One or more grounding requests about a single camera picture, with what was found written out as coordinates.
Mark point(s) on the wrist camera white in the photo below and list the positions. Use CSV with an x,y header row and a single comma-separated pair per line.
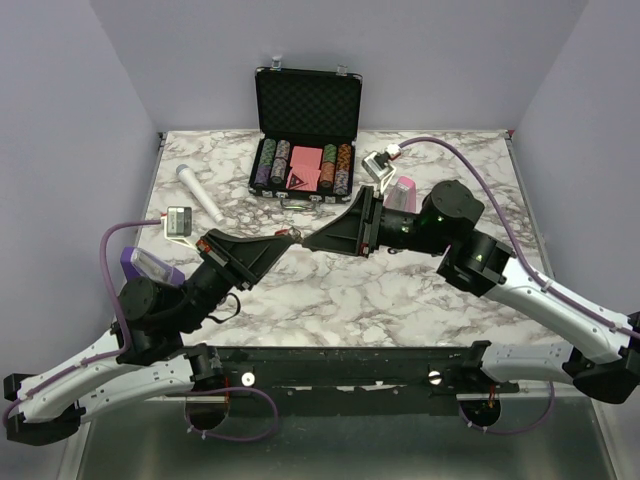
x,y
379,166
178,226

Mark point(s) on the black mounting rail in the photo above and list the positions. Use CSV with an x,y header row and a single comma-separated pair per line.
x,y
247,382

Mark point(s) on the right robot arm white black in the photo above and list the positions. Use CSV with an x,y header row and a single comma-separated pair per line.
x,y
599,350

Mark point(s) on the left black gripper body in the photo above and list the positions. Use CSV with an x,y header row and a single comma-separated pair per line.
x,y
227,276

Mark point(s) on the black poker chip case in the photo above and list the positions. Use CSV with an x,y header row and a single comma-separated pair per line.
x,y
309,108

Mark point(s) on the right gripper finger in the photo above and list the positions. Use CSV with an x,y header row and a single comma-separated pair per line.
x,y
350,225
333,245

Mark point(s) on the purple metronome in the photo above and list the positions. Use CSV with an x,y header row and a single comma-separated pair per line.
x,y
137,262

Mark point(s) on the white microphone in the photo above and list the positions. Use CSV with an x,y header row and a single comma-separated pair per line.
x,y
188,178

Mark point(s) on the silver key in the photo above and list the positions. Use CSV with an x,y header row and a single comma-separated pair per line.
x,y
299,238

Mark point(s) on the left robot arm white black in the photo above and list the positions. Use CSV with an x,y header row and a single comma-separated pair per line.
x,y
142,355

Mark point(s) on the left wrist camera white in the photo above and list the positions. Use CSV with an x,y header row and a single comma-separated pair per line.
x,y
178,226

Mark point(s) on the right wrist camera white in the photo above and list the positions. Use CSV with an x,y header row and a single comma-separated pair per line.
x,y
379,166

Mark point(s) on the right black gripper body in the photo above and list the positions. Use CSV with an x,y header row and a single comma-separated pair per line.
x,y
372,224

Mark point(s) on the red playing card deck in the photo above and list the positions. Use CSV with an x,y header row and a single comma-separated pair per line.
x,y
304,172

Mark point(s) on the pink metronome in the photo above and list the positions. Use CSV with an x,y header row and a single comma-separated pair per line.
x,y
402,196

